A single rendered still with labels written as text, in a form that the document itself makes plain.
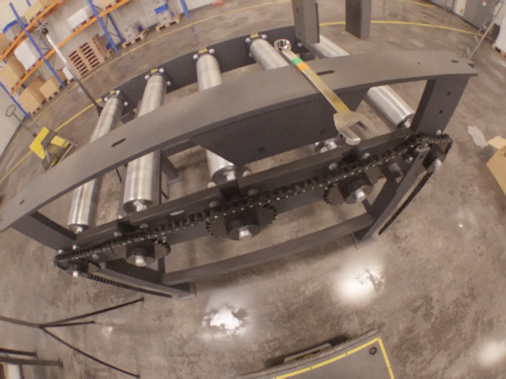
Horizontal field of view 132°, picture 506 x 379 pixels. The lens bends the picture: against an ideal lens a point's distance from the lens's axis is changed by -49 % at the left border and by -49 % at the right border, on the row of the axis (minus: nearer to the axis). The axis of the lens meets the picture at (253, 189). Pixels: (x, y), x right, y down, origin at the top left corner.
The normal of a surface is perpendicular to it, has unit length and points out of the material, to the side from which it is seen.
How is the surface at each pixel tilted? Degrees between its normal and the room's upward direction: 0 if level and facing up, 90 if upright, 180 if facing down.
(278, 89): 0
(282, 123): 90
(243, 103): 0
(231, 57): 90
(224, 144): 90
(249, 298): 0
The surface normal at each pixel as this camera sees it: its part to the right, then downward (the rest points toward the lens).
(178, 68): 0.24, 0.81
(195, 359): -0.19, -0.50
